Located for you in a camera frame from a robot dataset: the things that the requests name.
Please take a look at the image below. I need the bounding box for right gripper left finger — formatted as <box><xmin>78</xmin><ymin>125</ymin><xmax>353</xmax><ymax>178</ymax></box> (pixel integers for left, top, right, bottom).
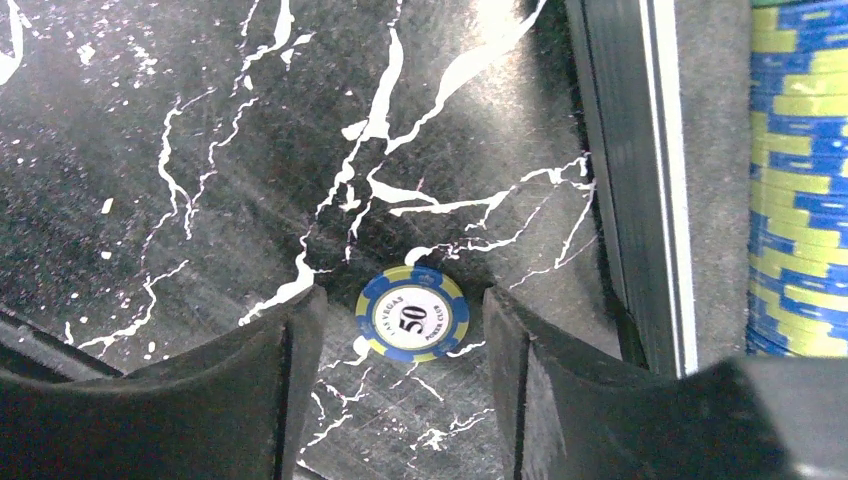
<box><xmin>1</xmin><ymin>286</ymin><xmax>328</xmax><ymax>479</ymax></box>

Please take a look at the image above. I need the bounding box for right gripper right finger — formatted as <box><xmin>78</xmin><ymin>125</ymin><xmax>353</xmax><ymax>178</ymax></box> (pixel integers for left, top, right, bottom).
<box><xmin>482</xmin><ymin>287</ymin><xmax>847</xmax><ymax>479</ymax></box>

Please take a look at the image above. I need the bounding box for black poker set case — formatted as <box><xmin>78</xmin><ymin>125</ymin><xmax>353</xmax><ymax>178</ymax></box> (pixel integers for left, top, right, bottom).
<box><xmin>565</xmin><ymin>1</ymin><xmax>756</xmax><ymax>378</ymax></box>

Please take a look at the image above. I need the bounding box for teal green chip row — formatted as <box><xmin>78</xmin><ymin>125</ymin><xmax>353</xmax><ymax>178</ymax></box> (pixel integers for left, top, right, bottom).
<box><xmin>746</xmin><ymin>1</ymin><xmax>847</xmax><ymax>357</ymax></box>

